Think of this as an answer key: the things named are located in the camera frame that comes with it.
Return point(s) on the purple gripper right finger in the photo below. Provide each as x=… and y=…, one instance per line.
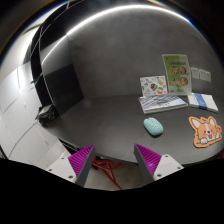
x=154, y=166

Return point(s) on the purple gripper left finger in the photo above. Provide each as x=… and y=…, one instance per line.
x=74, y=168

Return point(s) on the teal computer mouse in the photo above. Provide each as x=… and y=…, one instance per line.
x=153, y=126

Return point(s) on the corgi dog mouse pad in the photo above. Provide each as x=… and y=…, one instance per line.
x=207, y=131

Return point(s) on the colourful illustrated card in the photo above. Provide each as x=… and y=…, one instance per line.
x=153, y=85

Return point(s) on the white and blue box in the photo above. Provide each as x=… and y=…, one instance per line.
x=202, y=101

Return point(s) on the green poster stand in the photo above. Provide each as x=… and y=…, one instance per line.
x=178, y=73

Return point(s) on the red table frame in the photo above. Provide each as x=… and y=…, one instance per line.
x=107, y=167

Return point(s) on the white wall socket plate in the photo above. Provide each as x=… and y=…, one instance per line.
x=201, y=74

